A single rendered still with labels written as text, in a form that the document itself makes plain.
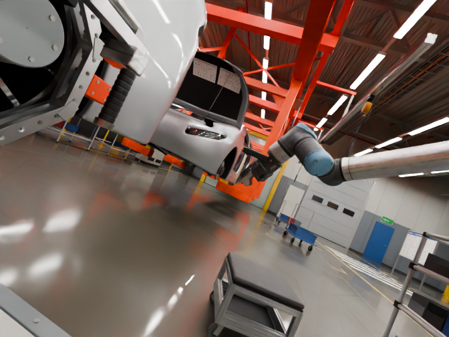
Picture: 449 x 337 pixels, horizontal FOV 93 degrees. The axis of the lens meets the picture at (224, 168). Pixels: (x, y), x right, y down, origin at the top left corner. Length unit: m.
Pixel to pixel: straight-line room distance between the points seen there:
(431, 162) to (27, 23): 0.98
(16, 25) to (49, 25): 0.05
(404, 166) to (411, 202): 14.88
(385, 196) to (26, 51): 15.01
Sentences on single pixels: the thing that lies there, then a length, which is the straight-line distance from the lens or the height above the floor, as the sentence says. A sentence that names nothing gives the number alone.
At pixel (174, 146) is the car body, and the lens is 2.93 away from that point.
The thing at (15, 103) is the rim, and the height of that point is 0.71.
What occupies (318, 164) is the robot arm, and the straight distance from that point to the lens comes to 0.78.
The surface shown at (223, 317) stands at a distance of 1.27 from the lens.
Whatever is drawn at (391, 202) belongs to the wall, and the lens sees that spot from 15.22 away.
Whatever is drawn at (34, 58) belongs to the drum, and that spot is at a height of 0.81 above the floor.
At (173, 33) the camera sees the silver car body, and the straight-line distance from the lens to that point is 1.26.
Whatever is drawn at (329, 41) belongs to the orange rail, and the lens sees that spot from 4.07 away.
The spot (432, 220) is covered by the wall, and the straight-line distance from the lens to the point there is 16.27.
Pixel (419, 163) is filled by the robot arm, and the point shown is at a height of 1.03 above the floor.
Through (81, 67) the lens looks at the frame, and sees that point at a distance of 0.80.
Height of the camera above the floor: 0.76
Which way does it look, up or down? 2 degrees up
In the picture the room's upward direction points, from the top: 24 degrees clockwise
